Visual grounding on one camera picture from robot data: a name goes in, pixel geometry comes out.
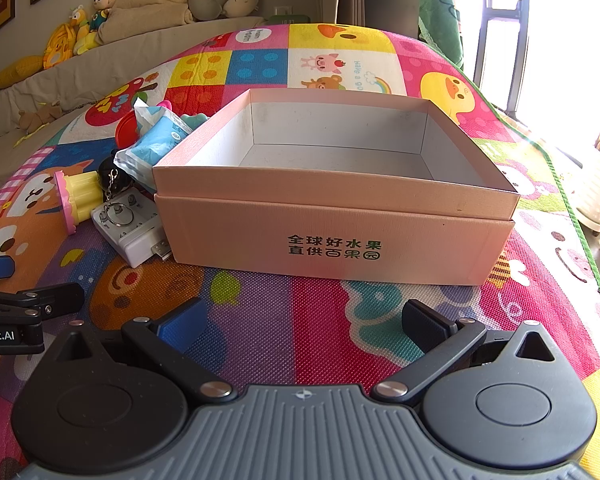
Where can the yellow pink jelly cup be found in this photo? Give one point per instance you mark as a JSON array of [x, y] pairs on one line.
[[82, 192]]

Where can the pink cardboard box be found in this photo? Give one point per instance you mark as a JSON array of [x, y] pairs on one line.
[[230, 230]]

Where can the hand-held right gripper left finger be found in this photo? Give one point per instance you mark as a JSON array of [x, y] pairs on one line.
[[182, 319]]

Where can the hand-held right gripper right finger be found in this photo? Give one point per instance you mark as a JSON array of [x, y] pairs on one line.
[[427, 324]]

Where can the white wall socket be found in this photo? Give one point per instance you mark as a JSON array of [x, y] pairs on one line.
[[283, 10]]

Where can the colourful cartoon play mat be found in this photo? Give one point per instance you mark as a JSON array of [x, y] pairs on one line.
[[290, 310]]

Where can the white plant pot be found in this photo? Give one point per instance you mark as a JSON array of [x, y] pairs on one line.
[[597, 195]]

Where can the brown plush toy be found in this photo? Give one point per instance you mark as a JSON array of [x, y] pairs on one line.
[[37, 117]]

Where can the red round lid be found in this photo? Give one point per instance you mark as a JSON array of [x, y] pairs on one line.
[[125, 132]]

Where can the blue wet wipe packet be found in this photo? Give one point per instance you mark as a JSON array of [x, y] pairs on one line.
[[155, 140]]

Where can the grey window frame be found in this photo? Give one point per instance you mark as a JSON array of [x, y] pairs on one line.
[[505, 35]]

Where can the yellow pillow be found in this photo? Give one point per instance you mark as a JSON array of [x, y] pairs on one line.
[[17, 71]]

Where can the yellow plush toy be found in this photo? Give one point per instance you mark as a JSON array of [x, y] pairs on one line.
[[79, 15], [59, 47]]

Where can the folded beige blanket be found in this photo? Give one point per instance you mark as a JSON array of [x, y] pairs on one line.
[[145, 15]]

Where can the beige sofa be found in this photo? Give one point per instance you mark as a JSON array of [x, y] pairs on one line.
[[80, 76]]

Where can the green dinosaur plush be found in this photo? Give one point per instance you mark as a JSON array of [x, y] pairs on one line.
[[440, 15]]

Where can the green digital clock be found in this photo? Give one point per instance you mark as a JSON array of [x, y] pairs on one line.
[[287, 19]]

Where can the boy doll green shirt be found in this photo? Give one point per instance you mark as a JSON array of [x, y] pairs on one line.
[[99, 12]]

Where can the teal plastic toy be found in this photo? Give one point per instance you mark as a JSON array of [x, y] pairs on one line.
[[194, 121]]

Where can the white power adapter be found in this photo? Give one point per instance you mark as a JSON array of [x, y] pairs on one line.
[[135, 246]]

